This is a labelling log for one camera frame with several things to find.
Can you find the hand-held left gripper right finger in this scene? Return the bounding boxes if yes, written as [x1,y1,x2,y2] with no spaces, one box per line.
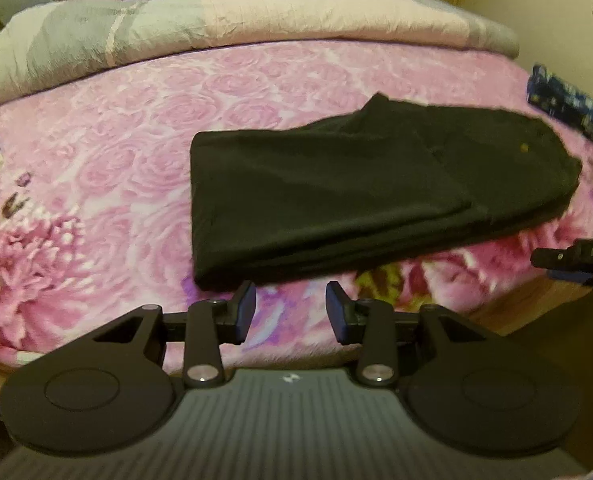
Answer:
[325,281,492,389]

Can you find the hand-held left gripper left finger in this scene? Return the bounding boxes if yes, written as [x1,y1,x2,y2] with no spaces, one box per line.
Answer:
[91,281,257,389]

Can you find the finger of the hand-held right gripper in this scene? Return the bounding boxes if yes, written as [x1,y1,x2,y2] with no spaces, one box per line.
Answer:
[531,246,580,272]

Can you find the black pants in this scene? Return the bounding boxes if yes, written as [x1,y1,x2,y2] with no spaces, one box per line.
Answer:
[189,91,583,292]

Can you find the navy printed garment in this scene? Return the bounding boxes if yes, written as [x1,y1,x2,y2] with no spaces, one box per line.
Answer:
[527,63,593,153]

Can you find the pink floral blanket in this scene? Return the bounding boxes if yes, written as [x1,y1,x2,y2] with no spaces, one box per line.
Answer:
[0,40,593,376]

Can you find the pink and grey folded duvet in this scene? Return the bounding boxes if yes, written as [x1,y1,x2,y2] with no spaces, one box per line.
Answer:
[0,0,521,108]

